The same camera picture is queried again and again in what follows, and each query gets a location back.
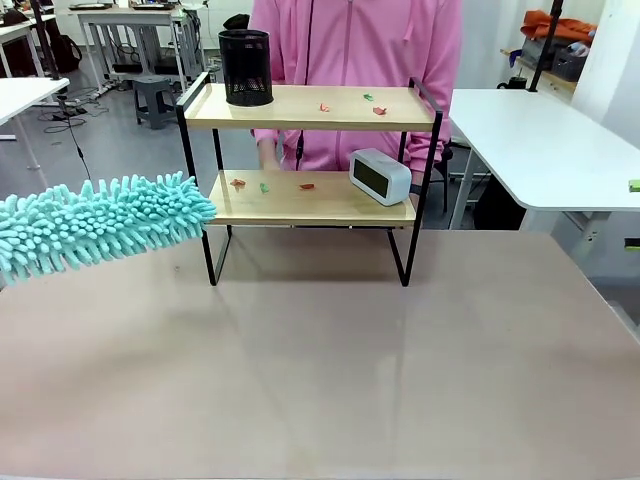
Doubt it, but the person's right hand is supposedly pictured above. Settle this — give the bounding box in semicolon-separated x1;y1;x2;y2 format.
256;137;282;172

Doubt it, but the teal chenille duster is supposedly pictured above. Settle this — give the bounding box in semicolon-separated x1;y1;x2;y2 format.
0;170;219;287

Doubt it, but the black mesh pen holder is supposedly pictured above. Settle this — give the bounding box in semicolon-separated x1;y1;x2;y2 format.
218;28;275;108

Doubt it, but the white digital alarm clock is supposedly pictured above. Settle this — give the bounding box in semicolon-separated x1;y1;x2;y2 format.
348;148;413;208

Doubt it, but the grey plastic stool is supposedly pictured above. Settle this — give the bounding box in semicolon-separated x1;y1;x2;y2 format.
132;76;177;130

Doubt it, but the person in pink hoodie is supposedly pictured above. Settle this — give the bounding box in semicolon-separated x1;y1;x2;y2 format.
248;0;464;177

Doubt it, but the white background desk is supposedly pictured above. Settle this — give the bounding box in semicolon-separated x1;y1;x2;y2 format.
68;3;187;92

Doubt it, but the black bag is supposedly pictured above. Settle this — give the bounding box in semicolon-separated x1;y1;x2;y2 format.
49;34;83;75

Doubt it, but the black pole with clamp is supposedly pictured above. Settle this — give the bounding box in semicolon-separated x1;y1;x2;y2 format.
35;0;62;82

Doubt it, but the white table with round edge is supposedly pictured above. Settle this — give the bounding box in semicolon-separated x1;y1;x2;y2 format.
0;77;71;172

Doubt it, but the large white table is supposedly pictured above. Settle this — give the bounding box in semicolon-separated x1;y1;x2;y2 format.
447;88;640;231

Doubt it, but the black pole on stand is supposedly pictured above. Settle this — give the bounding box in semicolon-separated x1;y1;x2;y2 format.
528;0;565;94

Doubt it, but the dark plastic crate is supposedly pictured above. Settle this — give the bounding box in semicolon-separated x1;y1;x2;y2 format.
551;47;589;72

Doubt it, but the orange cloth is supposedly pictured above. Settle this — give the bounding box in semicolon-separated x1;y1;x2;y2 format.
519;10;599;44

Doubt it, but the black frame wooden shelf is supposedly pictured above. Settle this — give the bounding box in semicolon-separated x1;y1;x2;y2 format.
175;71;444;288

